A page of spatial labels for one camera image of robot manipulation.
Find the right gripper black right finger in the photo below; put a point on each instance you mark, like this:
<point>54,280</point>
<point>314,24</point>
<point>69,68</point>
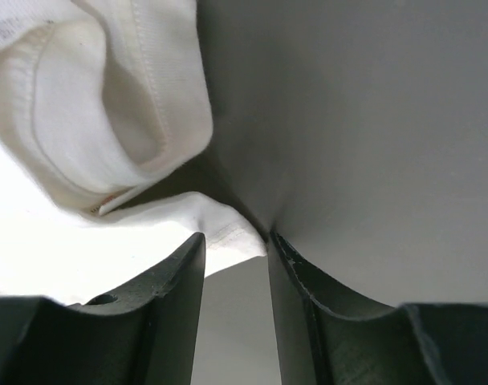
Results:
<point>327,333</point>

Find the white t shirt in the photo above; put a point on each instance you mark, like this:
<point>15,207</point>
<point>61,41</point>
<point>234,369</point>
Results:
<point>100,100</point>

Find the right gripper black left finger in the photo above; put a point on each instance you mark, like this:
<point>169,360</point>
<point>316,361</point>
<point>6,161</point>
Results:
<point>142,332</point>

